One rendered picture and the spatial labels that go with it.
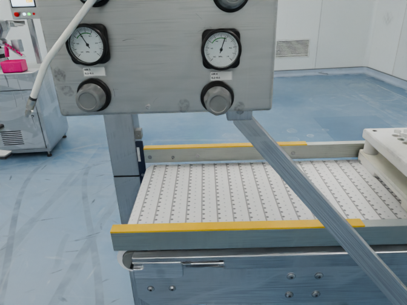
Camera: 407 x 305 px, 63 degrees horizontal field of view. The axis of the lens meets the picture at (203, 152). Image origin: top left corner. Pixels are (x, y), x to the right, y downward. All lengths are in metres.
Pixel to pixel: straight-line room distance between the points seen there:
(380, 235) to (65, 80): 0.43
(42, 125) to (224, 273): 2.78
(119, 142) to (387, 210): 0.52
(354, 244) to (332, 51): 5.89
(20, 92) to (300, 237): 2.85
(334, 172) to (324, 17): 5.47
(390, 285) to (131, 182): 0.53
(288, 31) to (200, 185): 5.37
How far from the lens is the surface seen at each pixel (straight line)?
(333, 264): 0.53
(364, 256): 0.42
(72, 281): 1.89
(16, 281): 2.01
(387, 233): 0.52
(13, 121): 3.24
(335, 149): 0.74
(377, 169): 0.69
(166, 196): 0.60
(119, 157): 0.74
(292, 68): 6.03
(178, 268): 0.50
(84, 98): 0.34
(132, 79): 0.34
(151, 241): 0.47
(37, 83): 0.34
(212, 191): 0.61
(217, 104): 0.32
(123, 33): 0.34
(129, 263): 0.52
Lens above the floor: 1.26
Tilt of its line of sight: 25 degrees down
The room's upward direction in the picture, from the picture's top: 2 degrees counter-clockwise
